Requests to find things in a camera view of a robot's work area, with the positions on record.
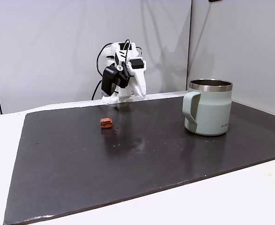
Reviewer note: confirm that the small red-brown cube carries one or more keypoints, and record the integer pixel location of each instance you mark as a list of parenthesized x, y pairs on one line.
[(106, 123)]

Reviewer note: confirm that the sage green steel-rimmed mug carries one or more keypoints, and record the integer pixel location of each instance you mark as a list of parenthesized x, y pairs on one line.
[(210, 110)]

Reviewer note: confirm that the dark brown table mat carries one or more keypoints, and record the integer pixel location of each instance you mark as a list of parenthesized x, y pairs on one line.
[(132, 161)]

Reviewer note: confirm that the black gripper-mounted camera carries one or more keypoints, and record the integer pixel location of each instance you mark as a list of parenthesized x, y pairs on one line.
[(109, 79)]

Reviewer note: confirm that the black wall-mounted object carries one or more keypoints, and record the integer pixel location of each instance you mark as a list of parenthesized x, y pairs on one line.
[(215, 1)]

